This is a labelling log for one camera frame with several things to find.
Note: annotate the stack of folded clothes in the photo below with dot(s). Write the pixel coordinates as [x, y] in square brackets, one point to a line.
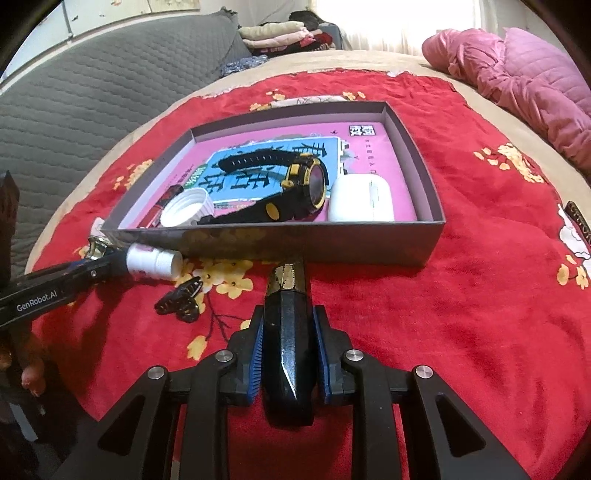
[281, 34]

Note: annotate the white plastic bottle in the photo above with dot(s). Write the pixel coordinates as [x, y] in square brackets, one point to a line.
[152, 261]

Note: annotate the black and yellow wristwatch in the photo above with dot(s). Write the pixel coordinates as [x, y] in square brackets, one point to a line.
[304, 184]

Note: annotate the white curtain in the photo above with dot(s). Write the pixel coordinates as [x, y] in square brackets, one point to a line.
[397, 23]

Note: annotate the black hair clip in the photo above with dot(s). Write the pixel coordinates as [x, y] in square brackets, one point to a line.
[182, 300]

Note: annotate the beige bedsheet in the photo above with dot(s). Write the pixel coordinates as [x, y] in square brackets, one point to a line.
[323, 60]

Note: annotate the grey quilted headboard cover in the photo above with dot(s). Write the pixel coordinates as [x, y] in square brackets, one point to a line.
[92, 92]

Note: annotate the blue patterned cloth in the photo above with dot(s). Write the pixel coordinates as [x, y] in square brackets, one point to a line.
[242, 65]

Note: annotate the red floral blanket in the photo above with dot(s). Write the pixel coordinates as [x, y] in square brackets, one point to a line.
[438, 300]

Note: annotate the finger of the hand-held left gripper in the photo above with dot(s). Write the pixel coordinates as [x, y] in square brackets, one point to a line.
[255, 364]
[101, 270]
[323, 364]

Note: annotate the white ribbed cap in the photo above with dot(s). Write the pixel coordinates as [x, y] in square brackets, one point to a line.
[187, 210]

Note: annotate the grey cardboard box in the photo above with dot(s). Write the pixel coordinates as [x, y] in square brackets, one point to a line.
[277, 247]

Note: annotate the white earbud case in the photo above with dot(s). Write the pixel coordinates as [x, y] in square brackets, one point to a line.
[360, 201]

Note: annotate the black faceted bottle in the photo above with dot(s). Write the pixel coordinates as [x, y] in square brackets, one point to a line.
[288, 332]

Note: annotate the person's left hand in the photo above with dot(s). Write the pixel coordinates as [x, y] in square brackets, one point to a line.
[32, 376]

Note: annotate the pink quilt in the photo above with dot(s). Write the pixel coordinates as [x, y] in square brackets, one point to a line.
[521, 78]

